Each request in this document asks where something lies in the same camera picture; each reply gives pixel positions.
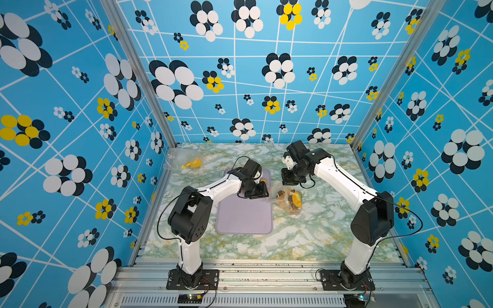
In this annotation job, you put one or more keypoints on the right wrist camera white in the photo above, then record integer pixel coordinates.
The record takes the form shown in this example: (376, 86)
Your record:
(288, 161)

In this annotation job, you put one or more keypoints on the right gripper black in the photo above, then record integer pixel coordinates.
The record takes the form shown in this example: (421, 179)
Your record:
(285, 180)

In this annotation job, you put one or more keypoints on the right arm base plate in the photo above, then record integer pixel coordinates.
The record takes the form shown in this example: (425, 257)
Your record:
(337, 280)

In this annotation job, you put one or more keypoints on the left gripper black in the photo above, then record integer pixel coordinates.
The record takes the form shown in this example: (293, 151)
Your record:
(262, 192)

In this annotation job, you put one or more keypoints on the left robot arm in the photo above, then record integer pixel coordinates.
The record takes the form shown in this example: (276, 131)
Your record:
(190, 215)

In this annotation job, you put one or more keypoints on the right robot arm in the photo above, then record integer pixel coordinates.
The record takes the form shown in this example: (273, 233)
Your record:
(374, 216)

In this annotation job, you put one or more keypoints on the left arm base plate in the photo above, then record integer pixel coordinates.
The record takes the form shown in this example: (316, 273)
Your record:
(202, 280)

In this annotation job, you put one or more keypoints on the right controller board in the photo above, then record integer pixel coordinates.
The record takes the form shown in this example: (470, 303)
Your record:
(356, 301)

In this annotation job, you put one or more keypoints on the controller board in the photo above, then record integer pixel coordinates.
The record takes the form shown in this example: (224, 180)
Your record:
(356, 301)
(192, 299)

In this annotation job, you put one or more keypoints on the ziploc bag of cookies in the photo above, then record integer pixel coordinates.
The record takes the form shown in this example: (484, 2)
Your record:
(287, 198)
(178, 159)

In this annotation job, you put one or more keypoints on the aluminium front rail frame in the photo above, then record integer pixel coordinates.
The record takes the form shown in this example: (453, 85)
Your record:
(254, 283)

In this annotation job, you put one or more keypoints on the left controller board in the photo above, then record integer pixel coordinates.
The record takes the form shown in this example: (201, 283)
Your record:
(192, 299)

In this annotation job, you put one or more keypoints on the lilac plastic tray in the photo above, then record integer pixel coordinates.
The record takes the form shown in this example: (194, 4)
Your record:
(238, 215)

